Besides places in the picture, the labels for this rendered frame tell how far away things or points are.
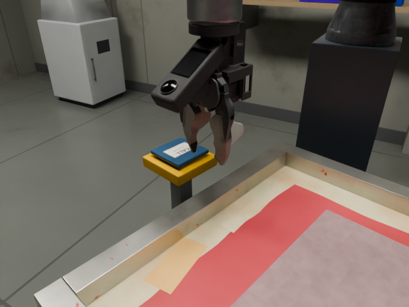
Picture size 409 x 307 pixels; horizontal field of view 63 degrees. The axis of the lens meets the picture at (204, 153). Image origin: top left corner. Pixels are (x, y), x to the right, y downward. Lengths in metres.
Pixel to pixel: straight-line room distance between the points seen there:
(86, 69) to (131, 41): 0.75
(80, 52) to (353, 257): 3.34
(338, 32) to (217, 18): 0.44
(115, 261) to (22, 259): 1.60
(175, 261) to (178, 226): 0.05
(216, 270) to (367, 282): 0.22
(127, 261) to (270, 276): 0.21
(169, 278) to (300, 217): 0.26
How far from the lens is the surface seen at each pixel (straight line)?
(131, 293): 0.51
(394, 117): 3.28
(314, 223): 0.63
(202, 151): 0.79
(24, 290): 1.93
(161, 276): 0.53
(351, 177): 0.72
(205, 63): 0.45
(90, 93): 3.74
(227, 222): 0.61
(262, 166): 0.70
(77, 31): 3.62
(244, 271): 0.53
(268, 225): 0.61
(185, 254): 0.55
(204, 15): 0.46
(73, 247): 2.04
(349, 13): 0.85
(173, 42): 3.79
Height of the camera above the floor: 1.35
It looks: 29 degrees down
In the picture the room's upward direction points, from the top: straight up
